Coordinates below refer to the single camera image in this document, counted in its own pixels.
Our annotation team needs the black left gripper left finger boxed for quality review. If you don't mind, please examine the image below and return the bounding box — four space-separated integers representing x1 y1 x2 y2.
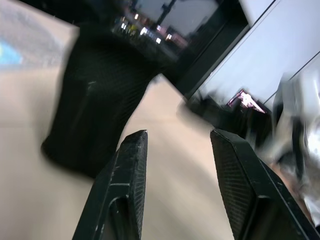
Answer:
72 129 149 240

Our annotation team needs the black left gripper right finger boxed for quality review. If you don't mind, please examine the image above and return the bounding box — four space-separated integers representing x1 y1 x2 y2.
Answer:
210 128 320 240

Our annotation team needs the silver robot torso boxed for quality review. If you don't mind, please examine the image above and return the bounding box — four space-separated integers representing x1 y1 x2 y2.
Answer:
271 51 320 226

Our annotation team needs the white cabinet panel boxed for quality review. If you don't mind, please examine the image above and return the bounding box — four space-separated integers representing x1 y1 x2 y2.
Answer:
192 0 320 111

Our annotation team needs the dark framed window pane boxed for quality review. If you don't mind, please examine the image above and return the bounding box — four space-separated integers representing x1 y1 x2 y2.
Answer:
109 0 251 53

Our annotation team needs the black drawstring pouch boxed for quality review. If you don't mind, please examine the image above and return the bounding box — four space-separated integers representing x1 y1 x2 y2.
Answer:
40 23 181 180

